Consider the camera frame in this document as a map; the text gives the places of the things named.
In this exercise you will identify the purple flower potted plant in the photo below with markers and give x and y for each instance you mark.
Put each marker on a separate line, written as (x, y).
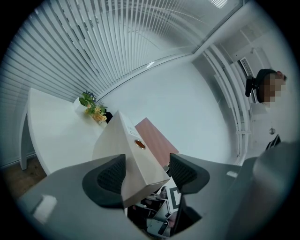
(86, 99)

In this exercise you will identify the ceiling air vent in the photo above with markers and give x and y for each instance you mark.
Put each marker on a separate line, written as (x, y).
(245, 66)

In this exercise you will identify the person's head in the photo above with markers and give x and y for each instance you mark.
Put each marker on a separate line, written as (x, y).
(272, 89)

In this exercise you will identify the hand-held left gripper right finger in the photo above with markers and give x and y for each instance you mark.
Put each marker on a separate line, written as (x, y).
(189, 175)

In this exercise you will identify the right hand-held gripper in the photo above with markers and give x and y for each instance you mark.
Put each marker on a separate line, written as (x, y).
(173, 199)

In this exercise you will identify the black head camera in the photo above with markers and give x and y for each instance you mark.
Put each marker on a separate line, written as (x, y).
(250, 86)

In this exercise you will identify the beige file box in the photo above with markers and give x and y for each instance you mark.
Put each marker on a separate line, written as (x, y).
(131, 159)

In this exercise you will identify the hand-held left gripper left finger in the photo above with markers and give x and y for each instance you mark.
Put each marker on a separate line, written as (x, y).
(103, 187)

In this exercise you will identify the white window blinds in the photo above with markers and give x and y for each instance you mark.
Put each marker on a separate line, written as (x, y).
(82, 47)

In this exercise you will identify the pink file box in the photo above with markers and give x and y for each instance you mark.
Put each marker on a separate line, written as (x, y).
(159, 138)

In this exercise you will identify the yellow flower bouquet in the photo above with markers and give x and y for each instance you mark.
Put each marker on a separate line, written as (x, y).
(97, 113)

